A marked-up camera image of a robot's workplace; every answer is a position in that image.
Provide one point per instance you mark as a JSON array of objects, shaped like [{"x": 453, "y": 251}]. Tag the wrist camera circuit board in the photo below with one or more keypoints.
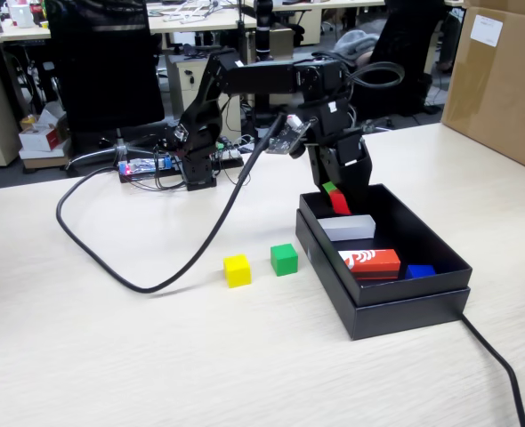
[{"x": 285, "y": 138}]

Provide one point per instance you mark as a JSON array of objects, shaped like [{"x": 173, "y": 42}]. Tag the yellow tape roll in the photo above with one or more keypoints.
[{"x": 29, "y": 121}]

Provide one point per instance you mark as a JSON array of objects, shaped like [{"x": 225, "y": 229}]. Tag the beige background desk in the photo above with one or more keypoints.
[{"x": 18, "y": 32}]

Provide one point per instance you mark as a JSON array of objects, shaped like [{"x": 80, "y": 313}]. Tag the black cardboard box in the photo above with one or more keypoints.
[{"x": 422, "y": 249}]

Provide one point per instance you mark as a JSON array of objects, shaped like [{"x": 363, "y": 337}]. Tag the small board green LED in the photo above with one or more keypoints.
[{"x": 231, "y": 151}]

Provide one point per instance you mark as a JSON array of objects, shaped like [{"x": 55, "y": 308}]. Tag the white box pink label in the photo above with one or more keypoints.
[{"x": 20, "y": 15}]

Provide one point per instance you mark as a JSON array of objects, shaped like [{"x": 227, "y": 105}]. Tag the black articulated stand pole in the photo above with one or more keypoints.
[{"x": 262, "y": 26}]

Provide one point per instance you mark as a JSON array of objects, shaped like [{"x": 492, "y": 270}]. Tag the open white carton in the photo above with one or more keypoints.
[{"x": 51, "y": 113}]

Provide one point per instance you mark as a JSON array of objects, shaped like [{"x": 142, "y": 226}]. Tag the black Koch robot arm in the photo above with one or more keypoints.
[{"x": 262, "y": 75}]

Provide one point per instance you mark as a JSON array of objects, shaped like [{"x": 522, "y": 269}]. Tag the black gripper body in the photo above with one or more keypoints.
[{"x": 329, "y": 122}]

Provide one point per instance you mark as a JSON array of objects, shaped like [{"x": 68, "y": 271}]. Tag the red wooden cube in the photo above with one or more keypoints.
[{"x": 340, "y": 204}]

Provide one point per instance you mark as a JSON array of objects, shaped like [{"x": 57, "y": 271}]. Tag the blue wooden cube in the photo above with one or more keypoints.
[{"x": 420, "y": 271}]

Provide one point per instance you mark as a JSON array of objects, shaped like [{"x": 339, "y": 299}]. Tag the white red carton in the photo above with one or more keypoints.
[{"x": 40, "y": 138}]

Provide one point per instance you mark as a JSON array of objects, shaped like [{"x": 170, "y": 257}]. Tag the black chrome office chair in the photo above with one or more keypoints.
[{"x": 405, "y": 44}]

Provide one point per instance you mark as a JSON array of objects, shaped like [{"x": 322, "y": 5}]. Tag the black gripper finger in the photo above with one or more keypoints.
[
  {"x": 356, "y": 182},
  {"x": 322, "y": 164}
]

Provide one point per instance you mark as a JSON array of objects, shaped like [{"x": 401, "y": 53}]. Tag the controller board red LED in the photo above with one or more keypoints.
[{"x": 138, "y": 168}]

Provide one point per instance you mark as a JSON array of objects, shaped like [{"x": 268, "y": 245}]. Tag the white laptop stand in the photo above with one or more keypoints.
[{"x": 187, "y": 15}]

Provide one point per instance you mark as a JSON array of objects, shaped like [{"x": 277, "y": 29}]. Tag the white shipping label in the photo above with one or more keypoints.
[{"x": 487, "y": 29}]

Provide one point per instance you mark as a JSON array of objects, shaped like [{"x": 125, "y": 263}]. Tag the grey cloth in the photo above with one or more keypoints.
[{"x": 356, "y": 42}]

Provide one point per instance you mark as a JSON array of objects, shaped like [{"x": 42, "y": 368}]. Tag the black mesh office chair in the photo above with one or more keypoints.
[{"x": 102, "y": 66}]

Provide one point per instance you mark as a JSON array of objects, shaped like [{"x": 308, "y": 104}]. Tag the brown cabinet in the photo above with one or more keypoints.
[{"x": 282, "y": 44}]

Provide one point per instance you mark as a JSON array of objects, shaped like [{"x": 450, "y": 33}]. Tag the white small box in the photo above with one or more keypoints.
[{"x": 351, "y": 229}]

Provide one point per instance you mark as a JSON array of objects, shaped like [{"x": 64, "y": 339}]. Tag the orange matchbox white print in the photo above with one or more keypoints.
[{"x": 378, "y": 264}]

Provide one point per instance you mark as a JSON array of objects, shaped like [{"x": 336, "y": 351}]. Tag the green wooden cube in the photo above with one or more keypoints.
[{"x": 284, "y": 261}]

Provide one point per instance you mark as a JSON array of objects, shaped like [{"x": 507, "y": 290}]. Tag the cola bottle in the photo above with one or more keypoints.
[{"x": 37, "y": 11}]

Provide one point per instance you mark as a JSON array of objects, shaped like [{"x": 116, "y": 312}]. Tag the large brown cardboard box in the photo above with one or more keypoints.
[{"x": 503, "y": 89}]

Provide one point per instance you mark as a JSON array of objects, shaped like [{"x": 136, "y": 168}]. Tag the yellow wooden cube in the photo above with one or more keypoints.
[{"x": 237, "y": 272}]

